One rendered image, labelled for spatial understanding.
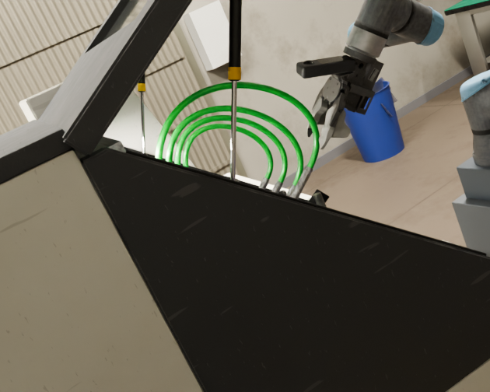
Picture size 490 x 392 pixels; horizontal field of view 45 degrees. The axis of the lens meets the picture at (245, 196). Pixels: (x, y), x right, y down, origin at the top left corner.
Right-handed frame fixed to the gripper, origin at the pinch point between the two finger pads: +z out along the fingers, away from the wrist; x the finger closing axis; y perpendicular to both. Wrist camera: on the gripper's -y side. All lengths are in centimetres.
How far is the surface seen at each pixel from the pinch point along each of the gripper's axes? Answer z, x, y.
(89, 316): 23, -45, -43
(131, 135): 20.4, 30.1, -31.7
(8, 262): 18, -43, -55
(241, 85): -5.5, 1.2, -19.3
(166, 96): 76, 325, 40
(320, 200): 7.5, -17.6, -2.2
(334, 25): -16, 381, 172
